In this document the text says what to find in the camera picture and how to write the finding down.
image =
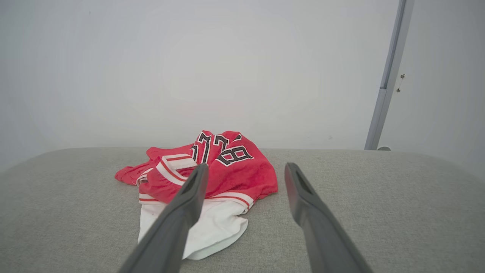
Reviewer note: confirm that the grey metal post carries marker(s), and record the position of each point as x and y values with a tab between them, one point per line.
390	68

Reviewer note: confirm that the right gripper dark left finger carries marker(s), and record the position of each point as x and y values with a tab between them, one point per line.
170	231

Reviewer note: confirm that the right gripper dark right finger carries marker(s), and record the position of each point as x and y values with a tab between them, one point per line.
322	235

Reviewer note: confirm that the grey round post bracket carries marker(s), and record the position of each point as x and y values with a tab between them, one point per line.
384	148

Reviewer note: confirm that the red white basketball jersey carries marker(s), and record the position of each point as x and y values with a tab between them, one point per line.
242	174

